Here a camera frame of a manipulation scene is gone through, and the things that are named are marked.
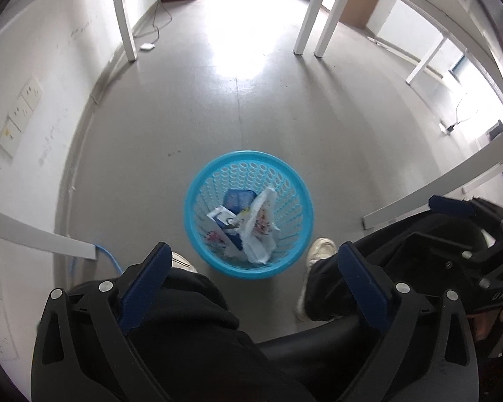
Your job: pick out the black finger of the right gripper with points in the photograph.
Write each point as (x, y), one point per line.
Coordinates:
(451, 207)

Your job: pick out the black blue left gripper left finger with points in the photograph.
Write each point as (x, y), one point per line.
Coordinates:
(82, 350)

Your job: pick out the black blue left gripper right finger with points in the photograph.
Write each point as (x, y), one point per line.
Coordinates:
(425, 351)

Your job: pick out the white plastic bag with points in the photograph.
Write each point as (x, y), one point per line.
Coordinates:
(258, 231)

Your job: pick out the blue white cardboard box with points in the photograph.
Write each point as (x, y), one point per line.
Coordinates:
(225, 221)

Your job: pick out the blue plastic trash basket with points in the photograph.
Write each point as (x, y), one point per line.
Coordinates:
(249, 170)

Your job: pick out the white left shoe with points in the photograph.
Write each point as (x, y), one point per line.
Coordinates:
(179, 262)

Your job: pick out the wall socket panel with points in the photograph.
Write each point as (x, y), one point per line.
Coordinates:
(19, 116)

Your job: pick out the white power adapter with cable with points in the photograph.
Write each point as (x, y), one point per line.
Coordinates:
(155, 31)

